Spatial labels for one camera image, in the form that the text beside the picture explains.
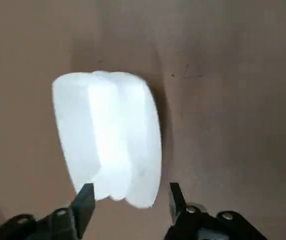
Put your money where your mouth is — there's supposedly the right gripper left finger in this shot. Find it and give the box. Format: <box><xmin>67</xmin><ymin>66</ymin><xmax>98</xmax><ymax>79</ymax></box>
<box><xmin>0</xmin><ymin>183</ymin><xmax>96</xmax><ymax>240</ymax></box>

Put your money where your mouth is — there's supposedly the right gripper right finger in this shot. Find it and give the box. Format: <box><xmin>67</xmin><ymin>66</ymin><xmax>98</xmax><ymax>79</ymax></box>
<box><xmin>162</xmin><ymin>182</ymin><xmax>268</xmax><ymax>240</ymax></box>

